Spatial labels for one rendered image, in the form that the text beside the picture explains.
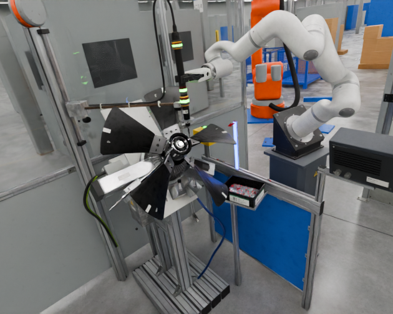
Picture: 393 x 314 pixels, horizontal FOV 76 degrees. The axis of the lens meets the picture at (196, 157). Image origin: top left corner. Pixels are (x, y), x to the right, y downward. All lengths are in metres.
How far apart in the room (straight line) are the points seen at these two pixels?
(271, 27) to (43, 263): 1.94
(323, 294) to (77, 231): 1.76
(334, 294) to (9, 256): 2.11
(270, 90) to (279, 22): 3.92
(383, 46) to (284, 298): 9.00
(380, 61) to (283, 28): 9.12
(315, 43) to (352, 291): 1.66
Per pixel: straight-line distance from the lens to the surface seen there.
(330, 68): 1.30
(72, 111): 1.55
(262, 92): 5.05
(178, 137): 1.23
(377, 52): 10.21
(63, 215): 1.97
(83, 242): 2.12
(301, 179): 1.68
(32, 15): 1.57
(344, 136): 1.21
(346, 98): 1.40
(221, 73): 1.35
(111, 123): 1.21
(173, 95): 1.38
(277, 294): 2.08
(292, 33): 1.17
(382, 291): 2.29
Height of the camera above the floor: 1.69
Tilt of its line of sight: 26 degrees down
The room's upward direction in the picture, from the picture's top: 7 degrees counter-clockwise
